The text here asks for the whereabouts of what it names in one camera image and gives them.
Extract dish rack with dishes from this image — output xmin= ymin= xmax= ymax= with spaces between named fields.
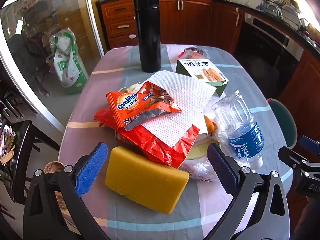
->
xmin=257 ymin=0 xmax=303 ymax=30

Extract striped pink grey tablecloth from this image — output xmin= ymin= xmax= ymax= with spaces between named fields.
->
xmin=58 ymin=44 xmax=293 ymax=240

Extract red plastic bag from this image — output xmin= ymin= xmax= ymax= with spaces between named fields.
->
xmin=94 ymin=107 xmax=200 ymax=169

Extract black built-in oven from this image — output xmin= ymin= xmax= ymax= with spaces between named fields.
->
xmin=235 ymin=11 xmax=304 ymax=100

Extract yellow sponge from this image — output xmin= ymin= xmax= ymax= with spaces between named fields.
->
xmin=105 ymin=146 xmax=190 ymax=215

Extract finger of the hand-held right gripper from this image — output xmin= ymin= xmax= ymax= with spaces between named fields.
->
xmin=278 ymin=146 xmax=320 ymax=173
xmin=300 ymin=135 xmax=320 ymax=155

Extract black thermos bottle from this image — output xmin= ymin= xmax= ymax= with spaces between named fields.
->
xmin=132 ymin=0 xmax=162 ymax=73

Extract orange peel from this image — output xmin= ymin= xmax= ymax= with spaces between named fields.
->
xmin=204 ymin=116 xmax=218 ymax=134

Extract clear water bottle blue label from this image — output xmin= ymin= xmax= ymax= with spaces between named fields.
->
xmin=211 ymin=89 xmax=265 ymax=170

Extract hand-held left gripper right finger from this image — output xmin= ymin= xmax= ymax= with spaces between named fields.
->
xmin=204 ymin=142 xmax=290 ymax=240

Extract small bread packet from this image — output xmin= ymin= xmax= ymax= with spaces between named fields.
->
xmin=178 ymin=49 xmax=200 ymax=60

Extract dark wooden chair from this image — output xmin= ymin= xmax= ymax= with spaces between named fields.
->
xmin=0 ymin=120 xmax=60 ymax=205

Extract green white rice sack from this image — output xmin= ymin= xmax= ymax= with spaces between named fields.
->
xmin=49 ymin=29 xmax=90 ymax=95

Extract white paper towel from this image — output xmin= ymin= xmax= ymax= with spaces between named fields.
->
xmin=140 ymin=70 xmax=217 ymax=148

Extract clear plastic bag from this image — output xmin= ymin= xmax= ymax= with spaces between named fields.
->
xmin=180 ymin=115 xmax=235 ymax=182

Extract brown round stool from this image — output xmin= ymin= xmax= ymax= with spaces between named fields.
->
xmin=44 ymin=161 xmax=67 ymax=205

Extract teal trash bin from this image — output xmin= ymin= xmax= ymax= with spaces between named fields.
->
xmin=267 ymin=98 xmax=298 ymax=148

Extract orange snack packet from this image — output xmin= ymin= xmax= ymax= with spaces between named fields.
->
xmin=106 ymin=81 xmax=183 ymax=132

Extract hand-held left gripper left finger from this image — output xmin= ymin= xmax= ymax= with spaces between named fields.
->
xmin=23 ymin=142 xmax=110 ymax=240

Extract wooden kitchen cabinets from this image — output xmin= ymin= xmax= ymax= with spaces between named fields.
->
xmin=99 ymin=0 xmax=320 ymax=160

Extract green cookie box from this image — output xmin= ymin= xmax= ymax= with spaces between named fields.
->
xmin=175 ymin=59 xmax=229 ymax=97

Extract glass sliding door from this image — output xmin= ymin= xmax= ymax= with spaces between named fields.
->
xmin=0 ymin=0 xmax=105 ymax=135

